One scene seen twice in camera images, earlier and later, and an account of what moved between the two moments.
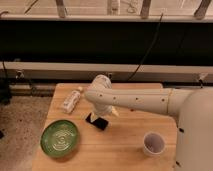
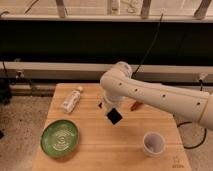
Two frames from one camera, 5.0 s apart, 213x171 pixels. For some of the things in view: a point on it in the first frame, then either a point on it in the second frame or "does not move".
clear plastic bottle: (71, 102) does not move
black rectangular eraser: (99, 122) -> (114, 116)
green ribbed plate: (59, 138) does not move
